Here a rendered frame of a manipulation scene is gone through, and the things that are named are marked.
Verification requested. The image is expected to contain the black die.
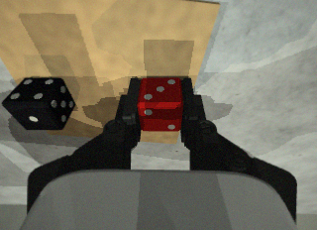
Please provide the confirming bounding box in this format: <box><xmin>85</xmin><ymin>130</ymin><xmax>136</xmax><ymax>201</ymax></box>
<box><xmin>2</xmin><ymin>77</ymin><xmax>75</xmax><ymax>130</ymax></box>

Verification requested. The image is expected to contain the tan flat mat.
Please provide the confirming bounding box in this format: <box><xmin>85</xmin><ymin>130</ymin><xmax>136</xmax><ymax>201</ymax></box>
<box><xmin>0</xmin><ymin>0</ymin><xmax>220</xmax><ymax>138</ymax></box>

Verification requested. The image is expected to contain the red die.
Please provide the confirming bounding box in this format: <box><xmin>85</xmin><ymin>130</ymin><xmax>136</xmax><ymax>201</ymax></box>
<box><xmin>137</xmin><ymin>77</ymin><xmax>183</xmax><ymax>131</ymax></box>

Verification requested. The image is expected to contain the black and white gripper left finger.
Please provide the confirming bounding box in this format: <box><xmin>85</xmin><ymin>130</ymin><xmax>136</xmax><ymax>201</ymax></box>
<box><xmin>27</xmin><ymin>78</ymin><xmax>142</xmax><ymax>215</ymax></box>

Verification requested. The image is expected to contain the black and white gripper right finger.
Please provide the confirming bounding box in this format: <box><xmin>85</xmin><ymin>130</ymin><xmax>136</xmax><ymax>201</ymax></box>
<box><xmin>180</xmin><ymin>78</ymin><xmax>297</xmax><ymax>224</ymax></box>

